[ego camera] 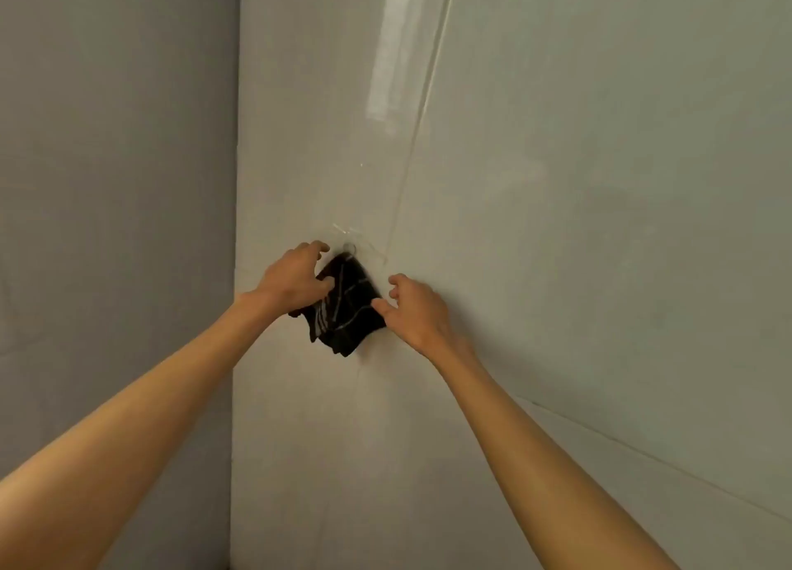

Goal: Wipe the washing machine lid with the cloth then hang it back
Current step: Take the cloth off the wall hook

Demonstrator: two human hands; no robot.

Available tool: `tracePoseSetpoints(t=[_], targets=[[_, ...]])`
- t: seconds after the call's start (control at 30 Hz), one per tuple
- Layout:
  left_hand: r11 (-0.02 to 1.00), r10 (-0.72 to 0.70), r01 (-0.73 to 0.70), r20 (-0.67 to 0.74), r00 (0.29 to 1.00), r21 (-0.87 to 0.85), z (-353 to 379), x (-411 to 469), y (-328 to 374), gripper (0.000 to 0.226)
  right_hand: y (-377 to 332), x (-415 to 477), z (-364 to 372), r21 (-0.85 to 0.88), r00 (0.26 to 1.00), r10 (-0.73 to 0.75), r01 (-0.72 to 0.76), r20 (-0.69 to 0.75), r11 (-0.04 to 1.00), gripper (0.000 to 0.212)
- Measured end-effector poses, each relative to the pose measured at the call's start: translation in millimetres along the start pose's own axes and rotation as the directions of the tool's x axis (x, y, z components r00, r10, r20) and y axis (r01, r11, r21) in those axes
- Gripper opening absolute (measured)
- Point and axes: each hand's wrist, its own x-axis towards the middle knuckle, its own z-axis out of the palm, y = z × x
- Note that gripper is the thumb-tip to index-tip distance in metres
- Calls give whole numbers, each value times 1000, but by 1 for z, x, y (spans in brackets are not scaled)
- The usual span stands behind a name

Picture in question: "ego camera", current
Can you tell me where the person's left hand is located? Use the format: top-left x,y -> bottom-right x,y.
253,240 -> 336,321

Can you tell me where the person's right hand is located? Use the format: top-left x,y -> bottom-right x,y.
370,273 -> 463,362

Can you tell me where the black striped cleaning cloth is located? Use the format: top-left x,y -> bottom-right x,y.
287,252 -> 389,359

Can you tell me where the person's right forearm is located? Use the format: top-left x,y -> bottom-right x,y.
432,336 -> 681,570

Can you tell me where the person's left forearm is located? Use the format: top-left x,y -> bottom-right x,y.
0,289 -> 281,570

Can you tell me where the clear adhesive wall hook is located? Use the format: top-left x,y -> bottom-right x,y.
331,219 -> 389,266

